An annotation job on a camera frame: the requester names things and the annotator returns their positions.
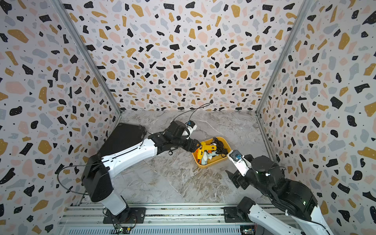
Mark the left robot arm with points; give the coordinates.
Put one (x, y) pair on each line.
(99, 171)

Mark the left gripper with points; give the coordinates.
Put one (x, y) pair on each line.
(194, 147)

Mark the right corner aluminium post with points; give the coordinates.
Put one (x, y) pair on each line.
(290, 40)

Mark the corner aluminium post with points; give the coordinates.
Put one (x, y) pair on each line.
(64, 16)
(290, 40)

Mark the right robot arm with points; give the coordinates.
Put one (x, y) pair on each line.
(293, 198)

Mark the yellow storage box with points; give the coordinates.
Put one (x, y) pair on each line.
(216, 159)

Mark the black flat case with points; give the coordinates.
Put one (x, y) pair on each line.
(123, 137)

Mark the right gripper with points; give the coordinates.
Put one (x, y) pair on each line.
(236, 176)

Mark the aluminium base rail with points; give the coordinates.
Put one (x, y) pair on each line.
(160, 219)

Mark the white glue gun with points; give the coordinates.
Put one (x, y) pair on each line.
(207, 156)

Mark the left corner aluminium post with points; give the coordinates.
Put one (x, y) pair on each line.
(64, 16)

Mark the yellow glue gun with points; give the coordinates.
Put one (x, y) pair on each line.
(215, 144)

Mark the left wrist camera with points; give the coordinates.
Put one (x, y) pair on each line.
(190, 128)

